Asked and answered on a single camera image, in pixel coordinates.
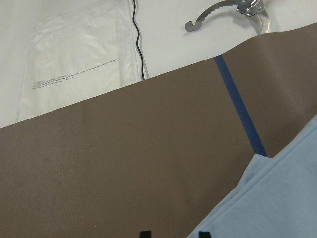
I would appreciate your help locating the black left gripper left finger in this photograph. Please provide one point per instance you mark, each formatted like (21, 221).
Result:
(145, 234)

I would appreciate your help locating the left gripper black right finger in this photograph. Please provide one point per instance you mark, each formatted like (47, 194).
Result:
(204, 234)

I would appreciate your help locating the light blue t-shirt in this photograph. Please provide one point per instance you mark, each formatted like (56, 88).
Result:
(275, 197)

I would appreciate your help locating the clear plastic bag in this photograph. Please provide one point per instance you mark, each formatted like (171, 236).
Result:
(79, 55)

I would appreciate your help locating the reacher grabber stick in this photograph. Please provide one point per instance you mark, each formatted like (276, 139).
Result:
(253, 10)

